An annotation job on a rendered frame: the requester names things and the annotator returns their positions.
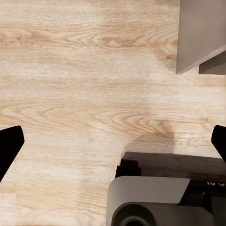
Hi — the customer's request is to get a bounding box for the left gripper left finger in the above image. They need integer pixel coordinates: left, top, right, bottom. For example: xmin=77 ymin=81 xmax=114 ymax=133
xmin=0 ymin=125 xmax=24 ymax=182

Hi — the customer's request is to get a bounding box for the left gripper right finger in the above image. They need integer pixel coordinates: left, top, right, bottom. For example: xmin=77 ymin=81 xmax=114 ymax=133
xmin=211 ymin=125 xmax=226 ymax=163

